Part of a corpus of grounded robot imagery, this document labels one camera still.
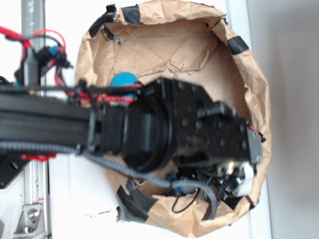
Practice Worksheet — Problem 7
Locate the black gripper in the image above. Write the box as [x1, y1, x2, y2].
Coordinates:
[139, 78, 263, 172]

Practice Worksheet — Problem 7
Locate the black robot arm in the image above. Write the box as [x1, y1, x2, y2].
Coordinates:
[0, 78, 263, 172]

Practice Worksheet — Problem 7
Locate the brown paper bag tray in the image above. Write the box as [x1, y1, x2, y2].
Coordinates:
[75, 0, 272, 238]

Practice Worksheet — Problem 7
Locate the blue dimpled foam ball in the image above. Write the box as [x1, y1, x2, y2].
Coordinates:
[109, 72, 141, 103]

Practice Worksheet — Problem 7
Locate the white plastic tray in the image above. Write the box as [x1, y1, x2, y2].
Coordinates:
[45, 0, 272, 239]

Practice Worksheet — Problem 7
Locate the grey braided cable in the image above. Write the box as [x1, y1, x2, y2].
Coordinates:
[0, 140, 218, 221]

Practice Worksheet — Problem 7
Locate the red wire bundle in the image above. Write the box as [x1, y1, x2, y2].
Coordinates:
[0, 25, 74, 88]

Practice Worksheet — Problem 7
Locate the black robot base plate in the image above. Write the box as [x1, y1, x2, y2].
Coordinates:
[0, 76, 33, 190]

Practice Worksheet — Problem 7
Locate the metal corner bracket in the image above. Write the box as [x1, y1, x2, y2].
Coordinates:
[13, 204, 47, 239]

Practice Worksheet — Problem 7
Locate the aluminium extrusion rail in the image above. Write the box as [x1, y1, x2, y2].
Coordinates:
[21, 0, 51, 239]

